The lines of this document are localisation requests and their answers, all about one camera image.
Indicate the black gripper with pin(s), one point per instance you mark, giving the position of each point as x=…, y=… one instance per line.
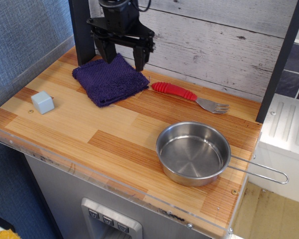
x=121, y=25

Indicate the purple cloth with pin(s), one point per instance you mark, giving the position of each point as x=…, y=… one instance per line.
x=109, y=83

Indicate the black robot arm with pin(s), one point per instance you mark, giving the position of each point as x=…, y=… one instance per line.
x=115, y=3

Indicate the grey cube block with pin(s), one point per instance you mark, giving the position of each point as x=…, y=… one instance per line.
x=42, y=102

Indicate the silver metal pan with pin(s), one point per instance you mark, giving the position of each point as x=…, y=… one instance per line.
x=193, y=154

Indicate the clear acrylic table guard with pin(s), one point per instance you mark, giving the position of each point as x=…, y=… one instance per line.
x=64, y=183

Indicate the silver button panel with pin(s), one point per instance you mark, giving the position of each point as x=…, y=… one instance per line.
x=105, y=223

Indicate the white toy sink counter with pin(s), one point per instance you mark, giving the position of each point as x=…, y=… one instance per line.
x=278, y=148

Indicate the yellow black object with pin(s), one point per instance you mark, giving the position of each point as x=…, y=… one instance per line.
x=9, y=234

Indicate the left dark post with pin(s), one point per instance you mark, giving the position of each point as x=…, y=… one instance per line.
x=84, y=43

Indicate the dark post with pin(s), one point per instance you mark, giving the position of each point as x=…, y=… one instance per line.
x=280, y=64
x=84, y=43

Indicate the red handled fork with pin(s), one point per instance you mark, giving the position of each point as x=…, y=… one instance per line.
x=208, y=105

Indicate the right dark post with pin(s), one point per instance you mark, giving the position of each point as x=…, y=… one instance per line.
x=280, y=64

